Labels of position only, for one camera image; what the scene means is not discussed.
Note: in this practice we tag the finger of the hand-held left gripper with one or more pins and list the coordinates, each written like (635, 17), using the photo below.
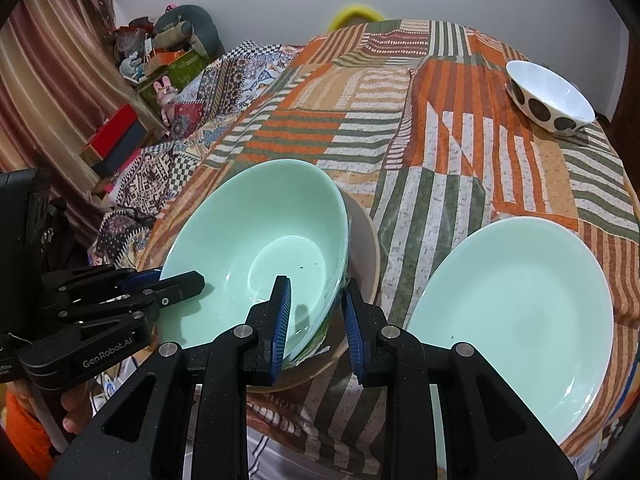
(180, 285)
(142, 280)

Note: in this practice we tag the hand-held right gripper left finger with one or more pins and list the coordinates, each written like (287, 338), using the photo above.
(282, 330)

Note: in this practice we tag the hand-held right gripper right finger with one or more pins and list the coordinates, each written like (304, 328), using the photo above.
(352, 335)

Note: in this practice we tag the pinkish brown bowl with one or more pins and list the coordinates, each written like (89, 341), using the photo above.
(365, 255)

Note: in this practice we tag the mint green bowl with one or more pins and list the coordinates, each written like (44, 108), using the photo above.
(260, 220)

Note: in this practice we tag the mint green plate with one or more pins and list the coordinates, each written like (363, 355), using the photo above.
(510, 310)

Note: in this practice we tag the person's left forearm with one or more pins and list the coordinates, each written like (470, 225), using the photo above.
(25, 435)

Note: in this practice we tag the person's left hand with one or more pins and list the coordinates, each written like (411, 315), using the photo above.
(80, 405)

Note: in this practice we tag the dark blue box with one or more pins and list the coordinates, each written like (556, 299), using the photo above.
(125, 150)

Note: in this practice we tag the red box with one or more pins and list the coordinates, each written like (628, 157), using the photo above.
(112, 127)

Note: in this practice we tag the striped brown curtain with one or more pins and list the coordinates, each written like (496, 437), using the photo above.
(60, 85)

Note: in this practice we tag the pink bunny toy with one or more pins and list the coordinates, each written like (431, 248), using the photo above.
(165, 91)

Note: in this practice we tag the striped patchwork blanket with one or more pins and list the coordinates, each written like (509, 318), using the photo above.
(450, 160)

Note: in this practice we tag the checkered paisley quilt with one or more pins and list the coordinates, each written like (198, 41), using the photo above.
(220, 85)

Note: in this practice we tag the white bowl with dark dots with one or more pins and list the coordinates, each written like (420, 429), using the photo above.
(545, 85)

